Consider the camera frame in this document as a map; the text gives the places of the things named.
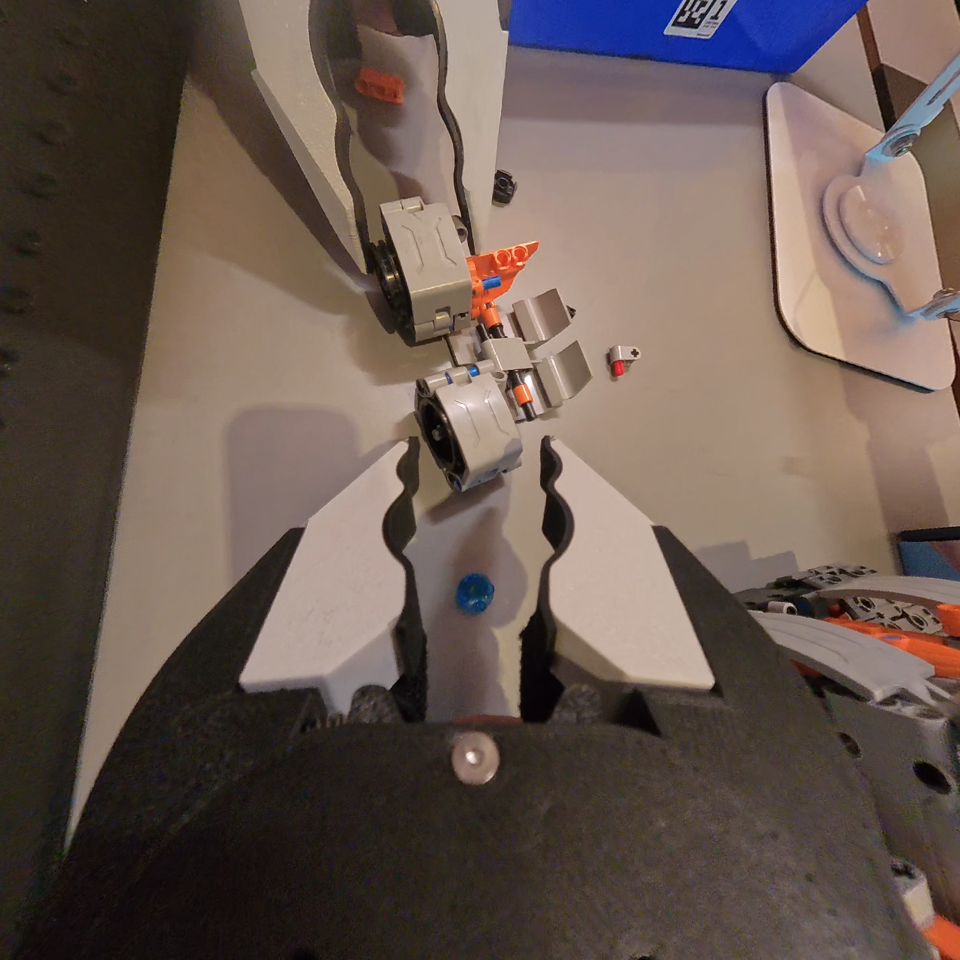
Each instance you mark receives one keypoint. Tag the blue bin with tag label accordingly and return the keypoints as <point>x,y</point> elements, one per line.
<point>600,30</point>

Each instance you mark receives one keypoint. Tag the grey orange brick wheel assembly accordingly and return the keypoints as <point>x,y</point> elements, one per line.
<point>427,255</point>

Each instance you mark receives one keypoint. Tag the black round brick connector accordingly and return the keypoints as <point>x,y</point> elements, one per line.
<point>504,186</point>

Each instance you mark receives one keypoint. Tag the white document stand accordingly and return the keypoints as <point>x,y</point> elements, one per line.
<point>810,262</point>

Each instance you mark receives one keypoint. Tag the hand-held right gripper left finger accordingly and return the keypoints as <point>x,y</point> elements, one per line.
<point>322,600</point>

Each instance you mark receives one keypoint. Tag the dark blue toy box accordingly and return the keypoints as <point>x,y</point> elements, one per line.
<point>930,555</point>

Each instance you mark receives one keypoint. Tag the small orange brick beam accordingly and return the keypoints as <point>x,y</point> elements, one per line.
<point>381,84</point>

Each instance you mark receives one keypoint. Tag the small blue brick pin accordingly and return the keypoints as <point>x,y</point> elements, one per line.
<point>474,594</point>

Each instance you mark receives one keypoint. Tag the small grey brick hinge assembly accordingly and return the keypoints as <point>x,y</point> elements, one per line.
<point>480,427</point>

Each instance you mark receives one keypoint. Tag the black dimpled cushion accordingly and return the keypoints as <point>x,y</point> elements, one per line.
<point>67,375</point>

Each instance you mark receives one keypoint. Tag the grey orange tracked brick robot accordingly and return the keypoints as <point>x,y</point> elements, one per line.
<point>862,675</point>

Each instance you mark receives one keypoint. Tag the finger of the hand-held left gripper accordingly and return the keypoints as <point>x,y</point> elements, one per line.
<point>300,97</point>
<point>480,90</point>

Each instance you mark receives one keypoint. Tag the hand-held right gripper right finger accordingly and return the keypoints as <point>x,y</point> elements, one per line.
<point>622,600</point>

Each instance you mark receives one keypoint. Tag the small grey connector red pin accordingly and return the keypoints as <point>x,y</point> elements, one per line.
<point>624,360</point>

